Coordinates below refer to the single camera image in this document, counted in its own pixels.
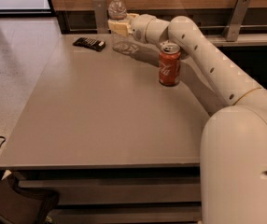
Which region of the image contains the black chair seat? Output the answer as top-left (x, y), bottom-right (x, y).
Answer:
top-left (0, 175), bottom-right (59, 224)

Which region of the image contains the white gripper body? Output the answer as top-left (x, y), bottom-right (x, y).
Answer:
top-left (131, 14), bottom-right (169, 48)

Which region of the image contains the right metal wall bracket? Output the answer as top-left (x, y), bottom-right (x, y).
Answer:
top-left (223, 0), bottom-right (251, 42)

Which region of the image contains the black rxbar chocolate bar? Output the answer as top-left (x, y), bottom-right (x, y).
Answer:
top-left (73, 37), bottom-right (105, 52)

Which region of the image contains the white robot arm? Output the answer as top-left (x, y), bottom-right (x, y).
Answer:
top-left (108, 14), bottom-right (267, 224)

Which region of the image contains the grey upper drawer front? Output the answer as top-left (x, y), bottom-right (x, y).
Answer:
top-left (19, 178), bottom-right (201, 205)

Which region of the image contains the grey lower drawer front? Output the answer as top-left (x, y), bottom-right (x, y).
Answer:
top-left (49, 205), bottom-right (202, 224)

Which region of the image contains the red coca-cola can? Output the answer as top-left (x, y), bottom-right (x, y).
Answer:
top-left (159, 43), bottom-right (181, 86)

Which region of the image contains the clear plastic water bottle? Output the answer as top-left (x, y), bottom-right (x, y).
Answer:
top-left (108, 0), bottom-right (130, 53)

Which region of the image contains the grey drawer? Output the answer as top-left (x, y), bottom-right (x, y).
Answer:
top-left (49, 205), bottom-right (202, 224)
top-left (19, 178), bottom-right (201, 205)

